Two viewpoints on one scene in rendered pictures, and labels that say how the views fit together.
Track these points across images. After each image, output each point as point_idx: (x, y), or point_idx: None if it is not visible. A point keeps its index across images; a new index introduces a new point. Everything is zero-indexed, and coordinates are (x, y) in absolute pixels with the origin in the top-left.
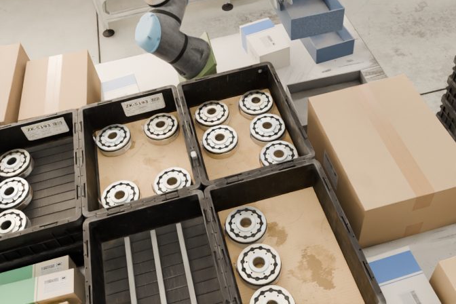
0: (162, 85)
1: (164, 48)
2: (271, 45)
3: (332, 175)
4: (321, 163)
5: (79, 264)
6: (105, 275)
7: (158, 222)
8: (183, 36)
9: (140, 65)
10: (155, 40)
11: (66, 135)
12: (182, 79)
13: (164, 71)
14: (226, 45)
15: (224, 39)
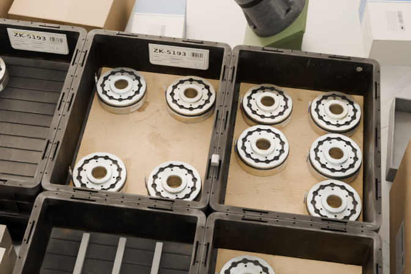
0: (220, 28)
1: None
2: (397, 28)
3: (399, 259)
4: (394, 235)
5: (18, 239)
6: (41, 272)
7: (134, 230)
8: None
9: None
10: None
11: (62, 58)
12: (250, 31)
13: (232, 7)
14: None
15: None
